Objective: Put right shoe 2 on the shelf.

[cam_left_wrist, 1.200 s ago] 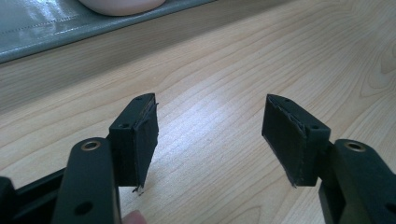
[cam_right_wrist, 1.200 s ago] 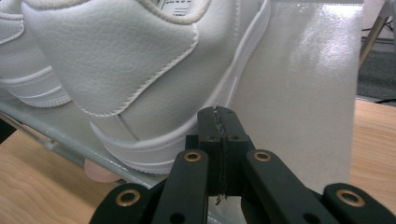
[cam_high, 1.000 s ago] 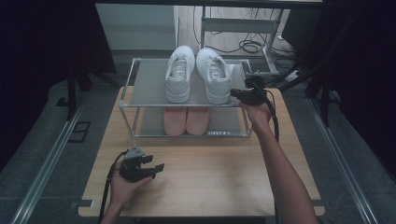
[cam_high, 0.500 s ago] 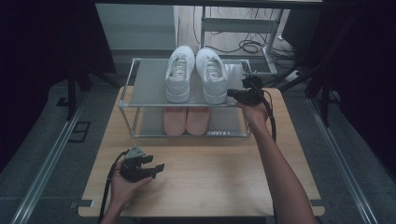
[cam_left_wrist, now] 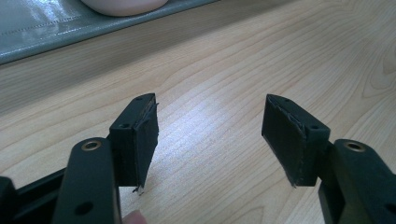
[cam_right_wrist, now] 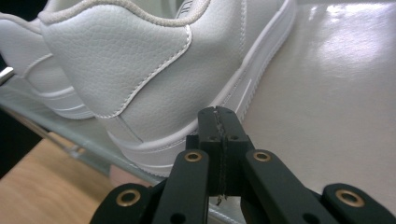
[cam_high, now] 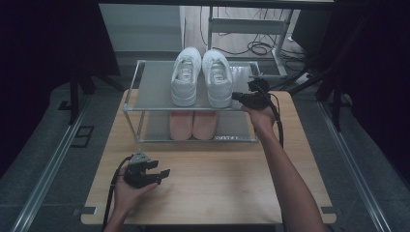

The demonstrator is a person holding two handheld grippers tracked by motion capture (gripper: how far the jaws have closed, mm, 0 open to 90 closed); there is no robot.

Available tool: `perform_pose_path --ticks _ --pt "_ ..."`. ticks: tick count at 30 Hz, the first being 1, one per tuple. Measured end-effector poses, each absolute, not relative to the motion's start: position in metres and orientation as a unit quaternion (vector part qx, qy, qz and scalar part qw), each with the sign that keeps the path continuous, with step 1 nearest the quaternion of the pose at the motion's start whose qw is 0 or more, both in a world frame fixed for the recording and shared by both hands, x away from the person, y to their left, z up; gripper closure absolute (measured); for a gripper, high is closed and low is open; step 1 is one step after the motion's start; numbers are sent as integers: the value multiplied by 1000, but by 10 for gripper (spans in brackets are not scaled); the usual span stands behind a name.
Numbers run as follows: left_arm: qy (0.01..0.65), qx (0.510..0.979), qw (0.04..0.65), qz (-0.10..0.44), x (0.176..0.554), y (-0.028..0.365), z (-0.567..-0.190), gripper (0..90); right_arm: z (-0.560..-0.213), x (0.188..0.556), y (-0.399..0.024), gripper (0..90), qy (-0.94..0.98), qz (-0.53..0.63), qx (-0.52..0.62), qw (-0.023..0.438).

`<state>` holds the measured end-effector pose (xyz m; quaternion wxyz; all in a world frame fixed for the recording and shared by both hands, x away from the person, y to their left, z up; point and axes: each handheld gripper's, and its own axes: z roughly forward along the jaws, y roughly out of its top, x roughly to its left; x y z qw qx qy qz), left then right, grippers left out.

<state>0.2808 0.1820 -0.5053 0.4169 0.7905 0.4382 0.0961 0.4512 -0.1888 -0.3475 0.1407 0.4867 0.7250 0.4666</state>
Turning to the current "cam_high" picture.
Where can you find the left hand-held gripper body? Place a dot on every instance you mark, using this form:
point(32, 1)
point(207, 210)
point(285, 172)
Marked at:
point(138, 175)

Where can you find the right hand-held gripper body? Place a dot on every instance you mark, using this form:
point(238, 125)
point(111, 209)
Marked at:
point(257, 98)

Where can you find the white sneaker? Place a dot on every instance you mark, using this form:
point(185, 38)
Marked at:
point(185, 87)
point(219, 88)

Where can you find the pink slipper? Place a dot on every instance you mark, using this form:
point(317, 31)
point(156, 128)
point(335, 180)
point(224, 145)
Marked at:
point(205, 125)
point(181, 125)

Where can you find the grey metal shoe rack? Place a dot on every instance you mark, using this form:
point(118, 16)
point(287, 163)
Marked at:
point(154, 87)

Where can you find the person's right hand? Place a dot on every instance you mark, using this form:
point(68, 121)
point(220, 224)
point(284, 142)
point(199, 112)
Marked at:
point(262, 119)

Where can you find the person's left hand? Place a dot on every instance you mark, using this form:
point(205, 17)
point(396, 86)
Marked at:
point(129, 198)

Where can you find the white power strip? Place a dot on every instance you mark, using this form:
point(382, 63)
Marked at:
point(304, 79)

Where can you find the dark metal stand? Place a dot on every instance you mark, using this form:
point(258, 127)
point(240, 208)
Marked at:
point(74, 96)
point(336, 109)

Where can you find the black box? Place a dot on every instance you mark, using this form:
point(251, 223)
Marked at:
point(312, 30)

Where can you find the grey cabinet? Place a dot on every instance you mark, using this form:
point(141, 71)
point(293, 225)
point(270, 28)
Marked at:
point(141, 29)

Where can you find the dark curtain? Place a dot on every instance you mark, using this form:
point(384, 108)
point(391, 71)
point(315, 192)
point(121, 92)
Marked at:
point(32, 64)
point(380, 64)

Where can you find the black floor bracket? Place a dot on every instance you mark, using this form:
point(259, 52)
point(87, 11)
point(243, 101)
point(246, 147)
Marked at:
point(83, 137)

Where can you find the white metal desk frame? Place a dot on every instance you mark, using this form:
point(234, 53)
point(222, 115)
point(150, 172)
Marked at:
point(248, 26)

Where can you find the aluminium floor rail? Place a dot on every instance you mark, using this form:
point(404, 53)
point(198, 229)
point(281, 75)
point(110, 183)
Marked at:
point(48, 167)
point(354, 167)

